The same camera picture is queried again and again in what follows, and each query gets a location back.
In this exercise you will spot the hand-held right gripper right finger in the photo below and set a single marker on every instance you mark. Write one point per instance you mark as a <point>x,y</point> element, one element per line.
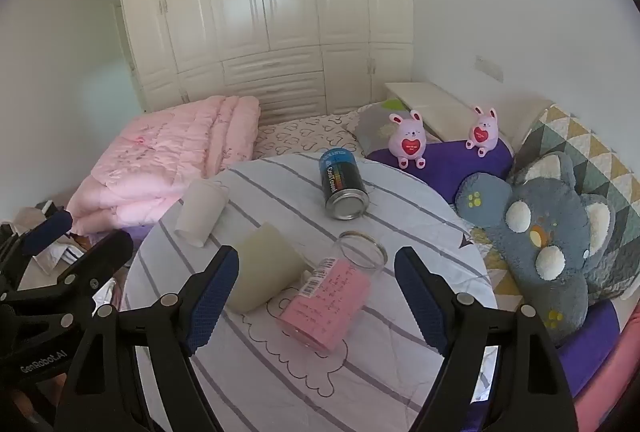
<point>420,297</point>

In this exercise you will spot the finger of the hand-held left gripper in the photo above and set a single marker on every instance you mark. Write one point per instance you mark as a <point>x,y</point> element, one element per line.
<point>100,257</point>
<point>47,227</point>

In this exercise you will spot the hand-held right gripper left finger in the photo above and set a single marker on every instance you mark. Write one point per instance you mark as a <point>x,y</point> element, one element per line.
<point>215,302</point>

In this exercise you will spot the cream plastic cup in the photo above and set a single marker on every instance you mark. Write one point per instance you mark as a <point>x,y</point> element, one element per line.
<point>262,267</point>

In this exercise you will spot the white translucent cup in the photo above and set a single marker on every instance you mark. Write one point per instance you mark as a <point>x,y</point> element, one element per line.
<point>200,212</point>

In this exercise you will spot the glass jar with pink label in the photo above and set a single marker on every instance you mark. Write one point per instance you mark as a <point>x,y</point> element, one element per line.
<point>325,312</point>

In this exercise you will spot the striped white table cloth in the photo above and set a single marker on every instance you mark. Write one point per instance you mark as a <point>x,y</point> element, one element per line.
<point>400,222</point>

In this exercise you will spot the pink folded quilt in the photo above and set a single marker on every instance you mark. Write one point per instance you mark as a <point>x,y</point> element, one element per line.
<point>165,161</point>

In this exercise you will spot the purple cushion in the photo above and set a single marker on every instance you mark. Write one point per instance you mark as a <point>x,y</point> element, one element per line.
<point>450,166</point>

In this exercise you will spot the black metal can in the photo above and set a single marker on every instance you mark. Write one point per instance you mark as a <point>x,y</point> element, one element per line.
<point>342,182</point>

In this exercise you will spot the grey koala plush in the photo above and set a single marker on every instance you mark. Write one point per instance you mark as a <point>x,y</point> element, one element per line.
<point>545,222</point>

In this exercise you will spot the large pink bunny toy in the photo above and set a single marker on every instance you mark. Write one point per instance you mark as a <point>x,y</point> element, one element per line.
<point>407,139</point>

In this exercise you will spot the purple bedsheet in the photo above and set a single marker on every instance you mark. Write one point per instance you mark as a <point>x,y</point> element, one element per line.
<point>590,342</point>

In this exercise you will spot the small pink bunny toy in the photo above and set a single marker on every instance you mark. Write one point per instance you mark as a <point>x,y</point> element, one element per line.
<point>482,131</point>

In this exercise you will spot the heart print bedsheet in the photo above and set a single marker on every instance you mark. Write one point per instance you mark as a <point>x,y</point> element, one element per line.
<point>300,134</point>

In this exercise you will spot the white bedside shelf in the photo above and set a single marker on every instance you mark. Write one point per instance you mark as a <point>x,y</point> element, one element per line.
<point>430,104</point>

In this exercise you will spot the white wardrobe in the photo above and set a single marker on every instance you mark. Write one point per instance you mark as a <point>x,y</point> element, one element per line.
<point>280,11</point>

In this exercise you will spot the white wall socket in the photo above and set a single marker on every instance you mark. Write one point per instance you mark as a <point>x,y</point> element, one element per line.
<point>487,66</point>

